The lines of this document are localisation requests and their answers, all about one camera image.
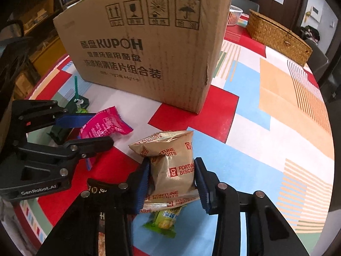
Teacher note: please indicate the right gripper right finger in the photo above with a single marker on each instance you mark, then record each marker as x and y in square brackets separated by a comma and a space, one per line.
[218, 198]

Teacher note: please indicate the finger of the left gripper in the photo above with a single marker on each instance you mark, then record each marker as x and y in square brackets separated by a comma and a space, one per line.
[76, 120]
[86, 148]

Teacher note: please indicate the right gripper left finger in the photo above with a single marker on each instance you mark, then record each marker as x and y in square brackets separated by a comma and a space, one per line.
[133, 191]

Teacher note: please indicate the pink snack packet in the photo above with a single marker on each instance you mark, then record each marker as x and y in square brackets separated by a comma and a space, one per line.
[105, 123]

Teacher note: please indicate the gold fortune biscuits bag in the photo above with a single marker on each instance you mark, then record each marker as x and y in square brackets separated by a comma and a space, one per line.
[171, 168]

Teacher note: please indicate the green lollipop upper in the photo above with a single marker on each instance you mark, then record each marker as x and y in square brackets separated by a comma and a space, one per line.
[80, 102]

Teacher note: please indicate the black soda cracker packet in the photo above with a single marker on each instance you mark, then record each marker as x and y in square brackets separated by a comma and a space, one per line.
[114, 235]

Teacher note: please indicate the small green snack packet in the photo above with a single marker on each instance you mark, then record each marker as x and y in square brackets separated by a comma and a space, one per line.
[163, 222]

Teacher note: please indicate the colourful patchwork tablecloth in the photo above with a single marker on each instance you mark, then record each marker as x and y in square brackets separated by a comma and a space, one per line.
[264, 126]

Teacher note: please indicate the wooden shelf unit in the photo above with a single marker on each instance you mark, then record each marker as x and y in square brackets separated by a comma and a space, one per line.
[45, 46]

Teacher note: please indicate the brown cardboard box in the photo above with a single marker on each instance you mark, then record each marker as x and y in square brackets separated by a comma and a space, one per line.
[165, 50]

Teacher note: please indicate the woven wicker box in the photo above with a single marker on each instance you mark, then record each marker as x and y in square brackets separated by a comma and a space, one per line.
[274, 35]

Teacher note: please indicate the dark chair right far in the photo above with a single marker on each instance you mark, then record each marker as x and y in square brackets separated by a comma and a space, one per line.
[317, 61]

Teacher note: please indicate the white fruit basket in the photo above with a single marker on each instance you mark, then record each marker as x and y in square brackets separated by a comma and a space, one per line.
[234, 15]

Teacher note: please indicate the dark chair far end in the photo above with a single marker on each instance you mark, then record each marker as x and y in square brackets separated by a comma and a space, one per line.
[246, 6]

